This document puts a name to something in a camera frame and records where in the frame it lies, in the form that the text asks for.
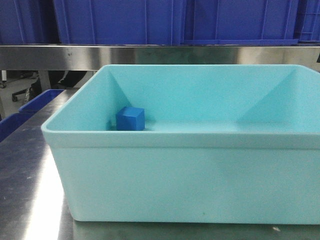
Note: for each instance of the blue foam cube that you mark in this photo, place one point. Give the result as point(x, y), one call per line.
point(130, 119)

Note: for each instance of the light teal plastic tub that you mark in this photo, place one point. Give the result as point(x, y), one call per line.
point(222, 144)

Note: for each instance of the large blue crate centre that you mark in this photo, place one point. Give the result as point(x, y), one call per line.
point(176, 22)

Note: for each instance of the blue bin lower left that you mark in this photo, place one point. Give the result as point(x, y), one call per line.
point(9, 124)

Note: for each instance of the blue crate upper left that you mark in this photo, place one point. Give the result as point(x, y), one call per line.
point(24, 22)

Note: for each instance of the blue crate upper right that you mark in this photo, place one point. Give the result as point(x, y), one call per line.
point(308, 21)

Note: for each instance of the stainless steel shelf rail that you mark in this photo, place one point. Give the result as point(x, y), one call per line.
point(92, 58)

